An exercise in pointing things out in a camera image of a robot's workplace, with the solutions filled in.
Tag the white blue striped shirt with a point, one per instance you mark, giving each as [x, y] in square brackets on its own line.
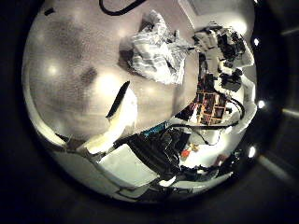
[155, 53]

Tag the wooden cubby shelf with items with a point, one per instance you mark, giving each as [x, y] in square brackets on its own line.
[211, 107]

